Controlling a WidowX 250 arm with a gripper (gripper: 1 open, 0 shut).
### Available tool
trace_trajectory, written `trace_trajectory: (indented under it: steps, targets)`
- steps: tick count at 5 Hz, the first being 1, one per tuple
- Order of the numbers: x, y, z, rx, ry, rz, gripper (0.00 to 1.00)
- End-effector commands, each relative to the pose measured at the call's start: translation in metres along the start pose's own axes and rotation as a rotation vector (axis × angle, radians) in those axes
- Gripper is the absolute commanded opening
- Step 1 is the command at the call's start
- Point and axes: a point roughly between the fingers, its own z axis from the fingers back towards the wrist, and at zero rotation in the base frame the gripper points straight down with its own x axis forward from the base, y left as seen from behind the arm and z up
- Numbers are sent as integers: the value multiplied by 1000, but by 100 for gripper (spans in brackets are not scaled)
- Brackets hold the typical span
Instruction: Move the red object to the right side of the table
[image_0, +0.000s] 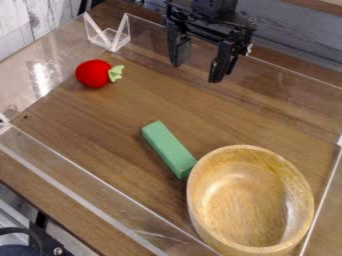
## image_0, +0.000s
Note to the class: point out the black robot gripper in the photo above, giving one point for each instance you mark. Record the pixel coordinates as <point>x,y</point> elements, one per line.
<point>211,20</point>

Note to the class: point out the red plush tomato toy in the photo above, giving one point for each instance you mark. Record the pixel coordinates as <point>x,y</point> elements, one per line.
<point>96,73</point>

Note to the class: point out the green rectangular block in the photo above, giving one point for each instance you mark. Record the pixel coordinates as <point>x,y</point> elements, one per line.
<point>172,152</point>

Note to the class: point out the wooden bowl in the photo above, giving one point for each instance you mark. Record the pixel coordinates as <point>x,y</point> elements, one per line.
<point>250,202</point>

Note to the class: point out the black table clamp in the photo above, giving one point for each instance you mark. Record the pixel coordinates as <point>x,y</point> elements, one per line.
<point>52,247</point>

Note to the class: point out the clear acrylic corner bracket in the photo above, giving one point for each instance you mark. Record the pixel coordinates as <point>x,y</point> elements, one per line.
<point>111,39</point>

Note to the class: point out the clear acrylic back wall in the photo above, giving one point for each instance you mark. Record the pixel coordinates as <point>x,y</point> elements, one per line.
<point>296,99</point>

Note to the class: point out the clear acrylic wall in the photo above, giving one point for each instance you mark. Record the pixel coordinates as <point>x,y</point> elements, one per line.
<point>42,65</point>
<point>323,197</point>
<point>112,223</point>
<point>296,99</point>

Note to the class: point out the clear acrylic left wall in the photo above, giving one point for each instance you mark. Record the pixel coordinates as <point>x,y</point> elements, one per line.
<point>42,65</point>

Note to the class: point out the clear acrylic front wall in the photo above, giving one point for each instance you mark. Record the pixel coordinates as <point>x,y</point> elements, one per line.
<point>112,223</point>

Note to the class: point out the clear acrylic right wall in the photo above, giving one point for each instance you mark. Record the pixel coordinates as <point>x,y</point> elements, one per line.
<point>323,197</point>

